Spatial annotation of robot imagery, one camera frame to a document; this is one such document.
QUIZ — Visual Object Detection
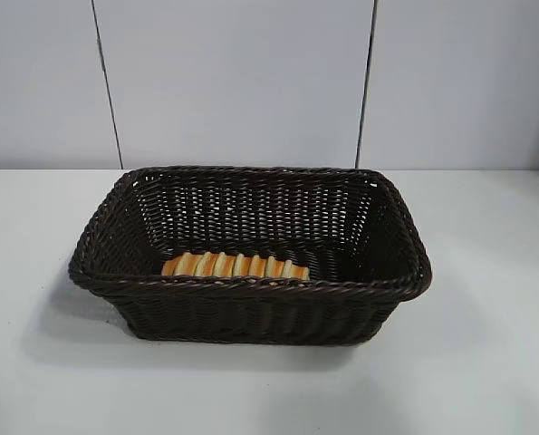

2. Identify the long twisted striped bread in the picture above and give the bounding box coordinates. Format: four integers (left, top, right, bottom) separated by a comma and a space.
160, 251, 310, 280

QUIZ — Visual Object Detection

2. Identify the dark brown woven wicker basket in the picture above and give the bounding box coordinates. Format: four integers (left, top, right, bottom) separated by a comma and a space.
67, 165, 433, 345

